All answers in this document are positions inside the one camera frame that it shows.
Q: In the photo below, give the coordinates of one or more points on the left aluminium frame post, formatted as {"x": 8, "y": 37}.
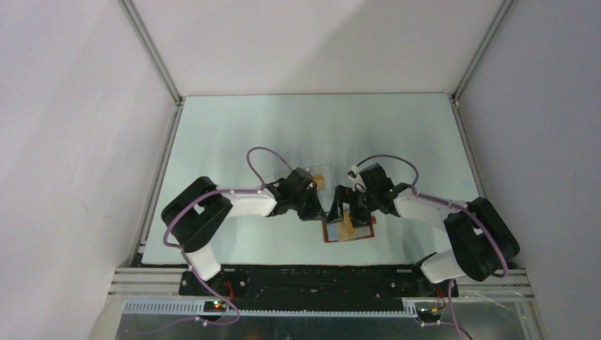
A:
{"x": 143, "y": 34}

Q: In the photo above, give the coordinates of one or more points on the left small circuit board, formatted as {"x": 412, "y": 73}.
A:
{"x": 215, "y": 306}

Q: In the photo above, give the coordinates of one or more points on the aluminium frame post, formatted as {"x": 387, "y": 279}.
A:
{"x": 481, "y": 49}
{"x": 143, "y": 34}

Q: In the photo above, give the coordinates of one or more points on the small circuit board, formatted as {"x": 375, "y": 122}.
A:
{"x": 435, "y": 312}
{"x": 215, "y": 306}

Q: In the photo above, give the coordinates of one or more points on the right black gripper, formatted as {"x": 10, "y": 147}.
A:
{"x": 344, "y": 194}

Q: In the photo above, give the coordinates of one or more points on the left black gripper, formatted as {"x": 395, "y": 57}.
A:
{"x": 315, "y": 212}

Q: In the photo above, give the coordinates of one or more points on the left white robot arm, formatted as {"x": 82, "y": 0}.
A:
{"x": 195, "y": 215}

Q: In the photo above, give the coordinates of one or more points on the gold VIP credit card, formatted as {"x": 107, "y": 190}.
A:
{"x": 345, "y": 229}

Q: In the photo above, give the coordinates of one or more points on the clear plastic card box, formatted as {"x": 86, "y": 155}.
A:
{"x": 326, "y": 170}

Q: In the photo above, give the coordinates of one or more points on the right small circuit board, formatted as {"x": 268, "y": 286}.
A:
{"x": 435, "y": 312}

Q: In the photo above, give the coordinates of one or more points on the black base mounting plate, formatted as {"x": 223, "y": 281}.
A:
{"x": 325, "y": 288}

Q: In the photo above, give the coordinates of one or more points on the right aluminium frame post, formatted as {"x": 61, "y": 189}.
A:
{"x": 481, "y": 49}

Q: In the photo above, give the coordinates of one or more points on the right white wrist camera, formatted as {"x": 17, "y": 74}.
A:
{"x": 354, "y": 176}

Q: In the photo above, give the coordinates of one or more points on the brown leather card holder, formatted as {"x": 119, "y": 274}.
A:
{"x": 365, "y": 232}

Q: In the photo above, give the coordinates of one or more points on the grey slotted cable duct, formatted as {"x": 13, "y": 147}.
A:
{"x": 200, "y": 307}

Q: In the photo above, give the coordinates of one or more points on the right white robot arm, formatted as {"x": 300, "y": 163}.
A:
{"x": 481, "y": 243}

